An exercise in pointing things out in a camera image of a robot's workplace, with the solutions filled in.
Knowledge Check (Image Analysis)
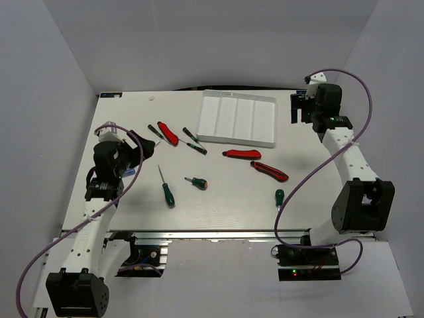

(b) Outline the red curved utility knife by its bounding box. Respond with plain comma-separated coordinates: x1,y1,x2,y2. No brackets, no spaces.
157,121,179,146

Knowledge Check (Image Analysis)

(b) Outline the long green screwdriver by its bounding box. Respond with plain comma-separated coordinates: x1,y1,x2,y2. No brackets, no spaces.
158,166,175,208

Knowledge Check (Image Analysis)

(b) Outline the red black utility knife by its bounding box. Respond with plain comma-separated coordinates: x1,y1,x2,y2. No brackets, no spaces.
250,161,289,182

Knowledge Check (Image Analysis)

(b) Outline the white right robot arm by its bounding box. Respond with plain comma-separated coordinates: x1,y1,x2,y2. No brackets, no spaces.
298,83,395,264

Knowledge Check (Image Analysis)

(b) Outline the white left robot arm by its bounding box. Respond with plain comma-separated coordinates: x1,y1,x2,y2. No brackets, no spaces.
63,91,317,238

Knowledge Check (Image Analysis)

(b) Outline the small black precision screwdriver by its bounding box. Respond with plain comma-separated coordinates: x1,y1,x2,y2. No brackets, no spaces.
148,125,164,139

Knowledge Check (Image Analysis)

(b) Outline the black green precision screwdriver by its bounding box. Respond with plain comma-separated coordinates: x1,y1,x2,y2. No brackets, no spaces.
182,127,199,143

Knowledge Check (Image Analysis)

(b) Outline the black precision screwdriver lower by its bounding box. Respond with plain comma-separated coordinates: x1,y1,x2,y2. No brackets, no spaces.
180,140,207,155

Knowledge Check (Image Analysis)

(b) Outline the blue table label left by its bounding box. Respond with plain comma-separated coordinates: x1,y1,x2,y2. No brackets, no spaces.
99,92,123,98

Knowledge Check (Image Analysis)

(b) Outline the stubby green orange screwdriver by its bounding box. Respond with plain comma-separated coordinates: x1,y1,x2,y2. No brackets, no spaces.
184,178,207,190

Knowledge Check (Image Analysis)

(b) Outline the white compartment tray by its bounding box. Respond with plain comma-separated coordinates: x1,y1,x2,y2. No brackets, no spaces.
196,90,278,148

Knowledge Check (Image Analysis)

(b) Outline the blue handled screwdriver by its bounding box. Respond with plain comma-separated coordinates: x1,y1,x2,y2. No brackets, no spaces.
123,168,136,178

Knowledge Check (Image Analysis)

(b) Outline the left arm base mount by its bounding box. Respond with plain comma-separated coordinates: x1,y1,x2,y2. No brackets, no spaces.
109,232,170,278

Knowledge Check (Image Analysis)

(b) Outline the aluminium rail frame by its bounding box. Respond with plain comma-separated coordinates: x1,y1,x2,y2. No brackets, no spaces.
31,228,378,318

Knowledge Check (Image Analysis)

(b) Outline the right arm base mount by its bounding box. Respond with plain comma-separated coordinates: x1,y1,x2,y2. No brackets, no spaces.
271,244,341,282

